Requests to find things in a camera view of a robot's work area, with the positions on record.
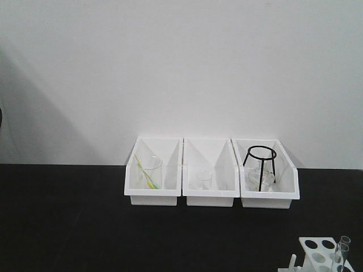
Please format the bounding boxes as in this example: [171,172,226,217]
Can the white test tube rack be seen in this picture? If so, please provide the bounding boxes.
[277,237,354,272]

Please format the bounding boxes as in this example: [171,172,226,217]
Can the white middle storage bin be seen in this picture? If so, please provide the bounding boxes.
[182,138,240,207]

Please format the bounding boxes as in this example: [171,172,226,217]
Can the small glass beaker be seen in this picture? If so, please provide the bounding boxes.
[196,170,212,190]

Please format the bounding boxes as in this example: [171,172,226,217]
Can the large glass beaker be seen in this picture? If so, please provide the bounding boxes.
[136,156,163,190]

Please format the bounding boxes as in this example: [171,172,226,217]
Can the white right storage bin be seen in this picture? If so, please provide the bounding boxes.
[231,138,300,209]

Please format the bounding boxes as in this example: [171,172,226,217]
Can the white left storage bin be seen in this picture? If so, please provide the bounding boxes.
[124,137,183,206]

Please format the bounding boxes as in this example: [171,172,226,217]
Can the clear glass flask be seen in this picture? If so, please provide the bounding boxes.
[247,167,275,192]

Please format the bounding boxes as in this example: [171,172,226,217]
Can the black wire tripod stand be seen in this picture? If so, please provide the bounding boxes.
[243,145,277,183]

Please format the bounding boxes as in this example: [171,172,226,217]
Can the white storage bin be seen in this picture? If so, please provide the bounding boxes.
[231,138,300,209]
[124,137,183,206]
[182,138,240,207]

